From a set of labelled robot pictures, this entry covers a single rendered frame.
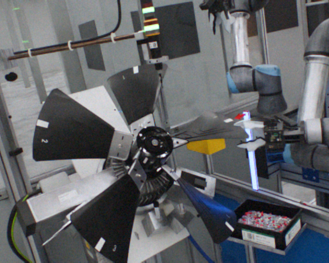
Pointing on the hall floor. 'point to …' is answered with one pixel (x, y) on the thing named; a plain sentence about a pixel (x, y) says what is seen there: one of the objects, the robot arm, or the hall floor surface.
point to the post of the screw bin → (251, 254)
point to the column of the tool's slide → (15, 175)
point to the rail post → (215, 252)
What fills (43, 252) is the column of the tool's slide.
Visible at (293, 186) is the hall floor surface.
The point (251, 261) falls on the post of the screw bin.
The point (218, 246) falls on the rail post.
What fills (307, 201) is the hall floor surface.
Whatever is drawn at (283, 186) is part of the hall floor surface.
